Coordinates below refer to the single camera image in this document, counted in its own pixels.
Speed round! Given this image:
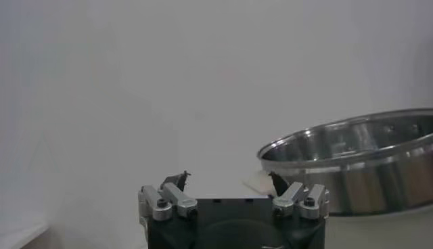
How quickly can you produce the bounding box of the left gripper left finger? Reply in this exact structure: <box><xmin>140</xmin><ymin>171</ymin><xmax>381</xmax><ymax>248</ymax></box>
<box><xmin>137</xmin><ymin>170</ymin><xmax>200</xmax><ymax>223</ymax></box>

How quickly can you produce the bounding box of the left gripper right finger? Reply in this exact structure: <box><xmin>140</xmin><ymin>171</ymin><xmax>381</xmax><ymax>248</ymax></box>
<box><xmin>268</xmin><ymin>170</ymin><xmax>332</xmax><ymax>221</ymax></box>

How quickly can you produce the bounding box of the stainless steel steamer basket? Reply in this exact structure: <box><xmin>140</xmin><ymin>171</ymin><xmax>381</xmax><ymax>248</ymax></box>
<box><xmin>256</xmin><ymin>108</ymin><xmax>433</xmax><ymax>217</ymax></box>

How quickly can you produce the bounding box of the white side table with cable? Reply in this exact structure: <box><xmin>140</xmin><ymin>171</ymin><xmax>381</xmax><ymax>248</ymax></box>
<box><xmin>0</xmin><ymin>221</ymin><xmax>51</xmax><ymax>249</ymax></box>

